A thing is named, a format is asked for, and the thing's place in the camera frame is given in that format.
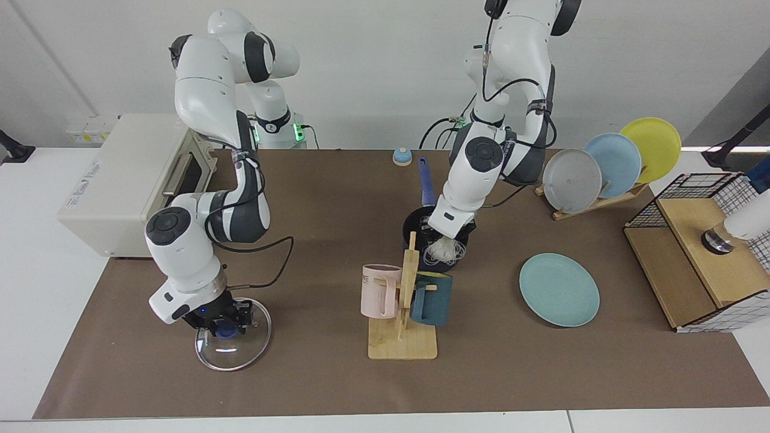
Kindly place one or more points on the white vermicelli bundle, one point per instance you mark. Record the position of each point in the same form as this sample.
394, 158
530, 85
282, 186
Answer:
445, 249

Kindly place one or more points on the glass lid with blue knob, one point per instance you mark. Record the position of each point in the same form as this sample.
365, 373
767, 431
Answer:
240, 356

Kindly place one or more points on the pale green plate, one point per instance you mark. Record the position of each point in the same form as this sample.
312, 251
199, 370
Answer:
559, 291

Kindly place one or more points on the grey plate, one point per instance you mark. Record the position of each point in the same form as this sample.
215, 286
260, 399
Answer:
571, 180

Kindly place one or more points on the wooden plate rack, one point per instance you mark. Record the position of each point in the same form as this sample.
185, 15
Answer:
592, 206

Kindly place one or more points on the light blue plate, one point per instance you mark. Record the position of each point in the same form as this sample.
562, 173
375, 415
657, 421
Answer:
616, 162

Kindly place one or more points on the yellow plate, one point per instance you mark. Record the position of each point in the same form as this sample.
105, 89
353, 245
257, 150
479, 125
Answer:
656, 141

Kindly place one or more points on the small blue round thing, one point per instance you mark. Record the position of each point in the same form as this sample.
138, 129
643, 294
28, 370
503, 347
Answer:
402, 157

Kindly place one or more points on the brown table cloth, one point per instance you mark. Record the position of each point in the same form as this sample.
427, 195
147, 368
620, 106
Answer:
301, 373

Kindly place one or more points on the dark teal cup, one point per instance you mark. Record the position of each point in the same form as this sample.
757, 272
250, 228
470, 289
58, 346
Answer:
433, 304

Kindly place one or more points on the pink cup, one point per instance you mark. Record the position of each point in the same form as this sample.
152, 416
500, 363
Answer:
379, 291

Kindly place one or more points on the wooden cup stand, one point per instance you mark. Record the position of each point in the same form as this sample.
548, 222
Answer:
400, 346

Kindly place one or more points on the pale toaster oven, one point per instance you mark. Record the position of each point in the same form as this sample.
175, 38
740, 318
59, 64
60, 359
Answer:
114, 192

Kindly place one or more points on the white wall socket strip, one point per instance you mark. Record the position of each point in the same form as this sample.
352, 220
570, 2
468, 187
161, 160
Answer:
90, 129

